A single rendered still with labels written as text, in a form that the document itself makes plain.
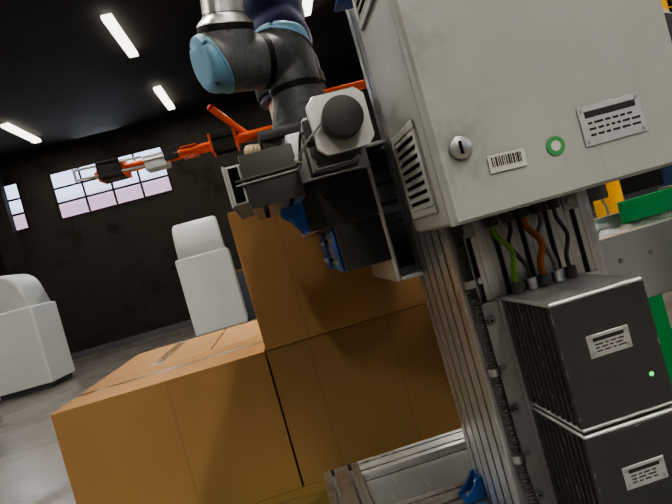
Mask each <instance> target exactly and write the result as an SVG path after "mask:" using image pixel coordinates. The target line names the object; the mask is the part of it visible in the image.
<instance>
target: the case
mask: <svg viewBox="0 0 672 504"><path fill-rule="evenodd" d="M227 215H228V219H229V222H230V226H231V229H232V233H233V237H234V240H235V244H236V247H237V251H238V254H239V258H240V261H241V265H242V268H243V272H244V275H245V279H246V282H247V286H248V290H249V293H250V297H251V300H252V304H253V307H254V311H255V314H256V318H257V321H258V325H259V328H260V332H261V335H262V339H263V343H264V346H265V350H271V349H274V348H277V347H281V346H284V345H287V344H291V343H294V342H297V341H301V340H304V339H307V338H311V337H314V336H317V335H321V334H324V333H328V332H331V331H334V330H338V329H341V328H344V327H348V326H351V325H354V324H358V323H361V322H364V321H368V320H371V319H374V318H378V317H381V316H384V315H388V314H391V313H394V312H398V311H401V310H404V309H408V308H411V307H414V306H418V305H421V304H424V303H427V302H426V298H425V295H424V291H423V288H422V284H421V280H420V277H419V276H416V277H413V278H410V279H406V280H401V281H399V282H398V281H393V280H388V279H382V278H377V277H374V275H373V272H372V268H371V265H370V266H367V267H363V268H359V269H356V270H353V271H349V272H345V271H344V272H342V271H338V270H334V269H328V267H327V264H326V263H325V262H324V259H325V257H324V253H323V250H322V246H320V244H319V242H320V239H319V235H320V234H319V235H315V236H311V237H308V238H305V239H303V238H302V235H301V232H300V231H299V230H298V229H297V228H296V227H295V226H294V225H293V224H291V223H290V222H288V221H286V220H284V219H282V218H281V215H277V216H273V217H269V218H266V219H262V220H258V219H257V217H256V215H255V216H251V217H247V218H244V220H243V219H242V218H241V217H240V216H239V215H238V214H237V213H236V212H235V211H233V212H229V213H227Z"/></svg>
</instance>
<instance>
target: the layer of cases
mask: <svg viewBox="0 0 672 504"><path fill-rule="evenodd" d="M51 418H52V422H53V425H54V429H55V432H56V436H57V439H58V443H59V446H60V449H61V453H62V456H63V460H64V463H65V467H66V470H67V474H68V477H69V481H70V484H71V487H72V491H73V494H74V498H75V501H76V504H252V503H255V502H258V501H261V500H264V499H267V498H270V497H273V496H276V495H280V494H283V493H286V492H289V491H292V490H295V489H298V488H301V487H302V486H303V485H302V480H303V484H304V486H307V485H310V484H313V483H316V482H319V481H323V480H325V478H324V472H326V471H329V470H332V469H335V468H338V467H341V466H345V465H348V464H351V463H354V462H357V461H360V460H363V459H366V458H370V457H373V456H376V455H379V454H382V453H385V452H388V451H391V450H394V449H398V448H401V447H404V446H407V445H410V444H413V443H416V442H419V441H422V440H425V439H429V438H432V437H435V436H438V435H441V434H444V433H447V432H450V431H453V430H457V429H460V428H461V424H460V421H459V417H458V414H457V410H456V406H455V403H454V399H453V396H452V392H451V388H450V385H449V381H448V378H447V374H446V370H445V367H444V363H443V360H442V356H441V352H440V349H439V345H438V342H437V338H436V334H435V331H434V327H433V324H432V320H431V316H430V313H429V309H428V306H427V303H424V304H421V305H418V306H414V307H411V308H408V309H404V310H401V311H398V312H394V313H391V314H388V315H384V316H381V317H378V318H374V319H371V320H368V321H364V322H361V323H358V324H354V325H351V326H348V327H344V328H341V329H338V330H334V331H331V332H328V333H324V334H321V335H317V336H314V337H311V338H307V339H304V340H301V341H297V342H294V343H291V344H287V345H284V346H281V347H277V348H274V349H271V350H265V346H264V343H263V339H262V335H261V332H260V328H259V325H258V321H257V320H254V321H250V322H247V323H243V324H240V325H236V326H233V327H230V328H227V329H223V330H219V331H216V332H212V333H209V334H205V335H202V336H199V337H195V338H192V339H188V340H185V341H181V342H178V343H174V344H171V345H168V346H164V347H161V348H157V349H154V350H150V351H147V352H144V353H140V354H138V355H137V356H135V357H134V358H132V359H131V360H129V361H128V362H127V363H125V364H124V365H122V366H121V367H119V368H118V369H116V370H115V371H114V372H112V373H111V374H109V375H108V376H106V377H105V378H103V379H102V380H100V381H99V382H98V383H96V384H95V385H93V386H92V387H90V388H89V389H87V390H86V391H85V392H83V393H82V394H80V395H79V396H77V397H76V398H74V399H73V400H71V401H70V402H69V403H67V404H66V405H64V406H63V407H61V408H60V409H58V410H57V411H55V412H54V413H53V414H51ZM301 476H302V477H301Z"/></svg>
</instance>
